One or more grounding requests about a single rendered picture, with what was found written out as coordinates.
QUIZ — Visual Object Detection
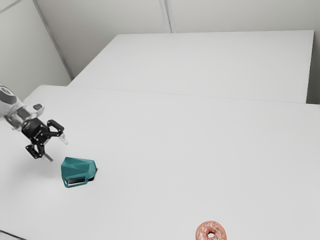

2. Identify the pink sprinkled donut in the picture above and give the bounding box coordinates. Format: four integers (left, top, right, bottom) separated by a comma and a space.
195, 220, 228, 240

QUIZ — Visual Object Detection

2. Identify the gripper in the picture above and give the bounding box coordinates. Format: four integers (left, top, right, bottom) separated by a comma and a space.
21, 118, 69, 163

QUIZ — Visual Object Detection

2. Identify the teal faceted mug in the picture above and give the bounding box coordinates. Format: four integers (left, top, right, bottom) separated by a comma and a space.
60, 156, 98, 189

